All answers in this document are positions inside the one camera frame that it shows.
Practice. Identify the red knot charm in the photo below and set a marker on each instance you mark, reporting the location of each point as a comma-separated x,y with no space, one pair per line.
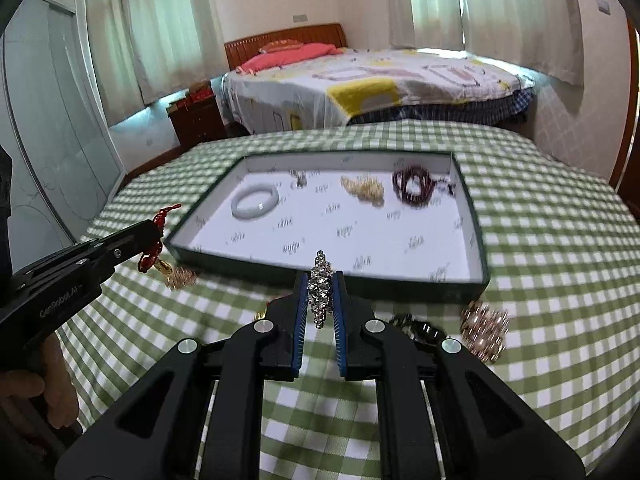
152,257

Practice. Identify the dark wooden nightstand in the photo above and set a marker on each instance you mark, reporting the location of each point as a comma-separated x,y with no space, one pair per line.
197,122

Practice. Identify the white sheer curtain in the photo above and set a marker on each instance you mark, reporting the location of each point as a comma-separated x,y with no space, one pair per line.
112,35
175,20
425,5
520,15

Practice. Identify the red box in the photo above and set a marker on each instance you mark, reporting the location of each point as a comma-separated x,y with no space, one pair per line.
201,94

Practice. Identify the frosted glass wardrobe door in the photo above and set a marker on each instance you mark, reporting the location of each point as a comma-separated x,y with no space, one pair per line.
55,135

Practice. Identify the wall light switch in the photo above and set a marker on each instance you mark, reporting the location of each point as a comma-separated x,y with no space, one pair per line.
604,8

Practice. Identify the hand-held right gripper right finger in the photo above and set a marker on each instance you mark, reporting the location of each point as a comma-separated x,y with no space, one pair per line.
341,330

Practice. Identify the wooden bed with printed sheet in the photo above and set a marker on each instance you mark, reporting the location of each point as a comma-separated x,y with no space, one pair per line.
380,85

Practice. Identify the person's left hand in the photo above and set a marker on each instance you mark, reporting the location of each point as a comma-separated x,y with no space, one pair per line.
35,385

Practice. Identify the small silver brooch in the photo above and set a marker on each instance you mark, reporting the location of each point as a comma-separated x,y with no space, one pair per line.
299,179

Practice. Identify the brown cushion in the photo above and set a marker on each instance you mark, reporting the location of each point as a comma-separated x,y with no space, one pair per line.
281,45

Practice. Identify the green tray with white lining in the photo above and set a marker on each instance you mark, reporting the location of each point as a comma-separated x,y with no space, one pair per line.
325,230

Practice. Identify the pink pillow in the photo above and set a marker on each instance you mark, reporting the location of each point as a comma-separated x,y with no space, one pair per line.
290,56

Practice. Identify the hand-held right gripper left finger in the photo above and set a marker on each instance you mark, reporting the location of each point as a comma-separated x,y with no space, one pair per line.
299,330

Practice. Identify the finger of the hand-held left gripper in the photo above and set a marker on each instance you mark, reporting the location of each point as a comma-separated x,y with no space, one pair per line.
120,245

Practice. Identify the green checkered tablecloth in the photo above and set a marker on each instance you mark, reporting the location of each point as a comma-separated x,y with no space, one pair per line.
540,270

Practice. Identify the brown wooden door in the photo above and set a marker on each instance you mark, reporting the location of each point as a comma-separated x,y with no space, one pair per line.
631,110

